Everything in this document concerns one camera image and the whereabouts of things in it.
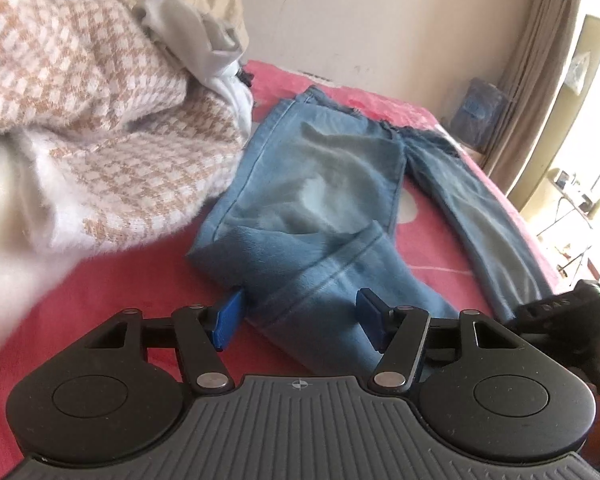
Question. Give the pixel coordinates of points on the white fuzzy garment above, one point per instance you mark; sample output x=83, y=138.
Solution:
x=15, y=235

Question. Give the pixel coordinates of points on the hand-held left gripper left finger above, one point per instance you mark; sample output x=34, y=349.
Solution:
x=228, y=317

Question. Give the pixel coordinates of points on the blue jeans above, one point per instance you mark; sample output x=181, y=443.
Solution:
x=305, y=200

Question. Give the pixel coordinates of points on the white shirt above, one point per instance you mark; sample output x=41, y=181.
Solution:
x=180, y=25

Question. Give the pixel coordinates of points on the hanging clear plastic bag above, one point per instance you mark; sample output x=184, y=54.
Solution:
x=580, y=72

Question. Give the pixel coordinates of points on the folding table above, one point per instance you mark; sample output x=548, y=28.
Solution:
x=577, y=197

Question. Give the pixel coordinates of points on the pink floral blanket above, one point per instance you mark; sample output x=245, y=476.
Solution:
x=145, y=285

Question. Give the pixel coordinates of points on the beige curtain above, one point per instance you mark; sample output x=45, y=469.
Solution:
x=535, y=70

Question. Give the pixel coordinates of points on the blue water bottle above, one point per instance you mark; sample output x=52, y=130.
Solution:
x=480, y=112

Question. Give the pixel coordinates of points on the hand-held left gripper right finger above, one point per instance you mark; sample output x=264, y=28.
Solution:
x=370, y=317

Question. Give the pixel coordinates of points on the pink white houndstooth sweater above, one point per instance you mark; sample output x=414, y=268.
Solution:
x=80, y=100

